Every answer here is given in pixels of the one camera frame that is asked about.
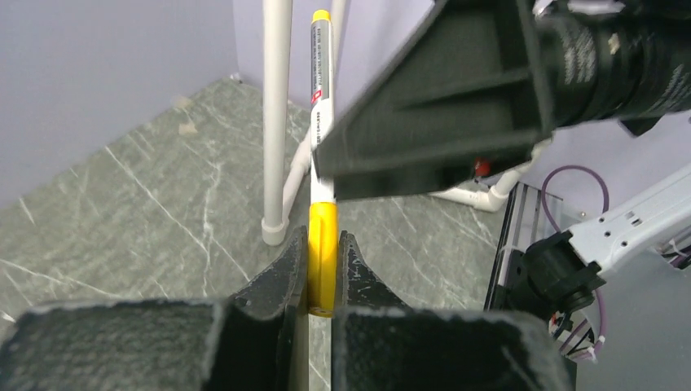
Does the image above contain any white PVC pipe frame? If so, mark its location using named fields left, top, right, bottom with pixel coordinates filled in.
left=260, top=0, right=552, bottom=247

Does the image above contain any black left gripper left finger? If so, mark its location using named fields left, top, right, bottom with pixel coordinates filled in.
left=1, top=228, right=309, bottom=390

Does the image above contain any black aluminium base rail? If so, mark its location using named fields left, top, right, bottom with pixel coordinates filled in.
left=484, top=183, right=556, bottom=310

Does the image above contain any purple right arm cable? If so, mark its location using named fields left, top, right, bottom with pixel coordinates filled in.
left=541, top=165, right=691, bottom=362

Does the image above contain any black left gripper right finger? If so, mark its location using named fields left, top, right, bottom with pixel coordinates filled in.
left=331, top=231, right=574, bottom=390

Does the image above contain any yellow marker cap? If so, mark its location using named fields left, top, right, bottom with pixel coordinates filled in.
left=307, top=202, right=339, bottom=318

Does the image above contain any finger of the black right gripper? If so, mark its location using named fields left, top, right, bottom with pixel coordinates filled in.
left=313, top=1, right=553, bottom=201

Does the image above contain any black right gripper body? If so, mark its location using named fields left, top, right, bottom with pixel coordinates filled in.
left=535, top=1, right=690, bottom=136

